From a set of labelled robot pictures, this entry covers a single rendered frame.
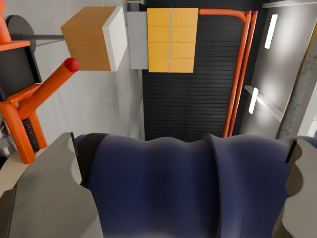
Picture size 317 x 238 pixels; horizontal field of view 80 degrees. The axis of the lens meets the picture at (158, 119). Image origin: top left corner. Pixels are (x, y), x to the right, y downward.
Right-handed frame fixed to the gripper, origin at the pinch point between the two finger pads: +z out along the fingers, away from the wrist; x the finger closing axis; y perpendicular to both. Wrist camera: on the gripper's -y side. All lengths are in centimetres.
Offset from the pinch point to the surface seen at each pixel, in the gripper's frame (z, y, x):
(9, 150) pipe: 17.9, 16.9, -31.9
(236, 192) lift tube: 11.1, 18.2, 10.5
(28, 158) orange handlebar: 16.1, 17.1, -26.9
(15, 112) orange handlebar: 16.9, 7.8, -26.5
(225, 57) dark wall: 1065, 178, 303
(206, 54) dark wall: 1068, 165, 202
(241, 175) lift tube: 13.6, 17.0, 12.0
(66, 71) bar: 17.9, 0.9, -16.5
